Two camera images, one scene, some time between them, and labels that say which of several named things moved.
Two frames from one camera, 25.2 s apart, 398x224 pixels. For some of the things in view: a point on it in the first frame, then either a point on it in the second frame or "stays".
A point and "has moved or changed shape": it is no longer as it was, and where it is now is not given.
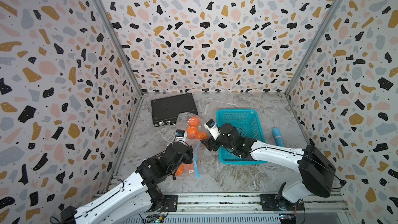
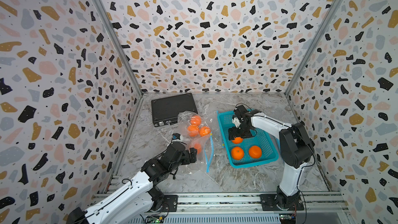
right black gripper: (209, 143) to (233, 134)
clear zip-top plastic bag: (196, 131) has moved or changed shape
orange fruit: (180, 170) has moved or changed shape
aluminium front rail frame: (330, 208) stays
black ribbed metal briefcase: (166, 111) stays
